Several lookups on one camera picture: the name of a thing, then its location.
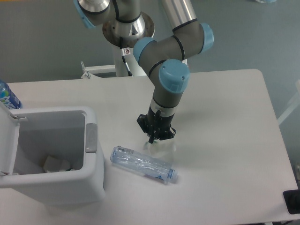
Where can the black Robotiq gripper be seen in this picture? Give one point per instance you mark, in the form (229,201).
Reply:
(156,126)

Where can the blue labelled water bottle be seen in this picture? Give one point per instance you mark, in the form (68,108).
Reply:
(8,98)

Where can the crumpled white paper in bin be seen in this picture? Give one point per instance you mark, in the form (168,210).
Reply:
(54,165)

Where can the black device at table edge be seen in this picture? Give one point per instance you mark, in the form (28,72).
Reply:
(292,201)

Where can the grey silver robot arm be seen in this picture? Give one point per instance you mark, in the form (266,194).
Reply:
(163,61)

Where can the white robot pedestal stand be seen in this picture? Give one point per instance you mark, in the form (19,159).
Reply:
(126,58)

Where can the crushed clear plastic bottle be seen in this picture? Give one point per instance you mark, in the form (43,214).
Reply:
(145,164)

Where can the white plastic trash can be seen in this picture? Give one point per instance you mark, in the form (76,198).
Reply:
(69,133)

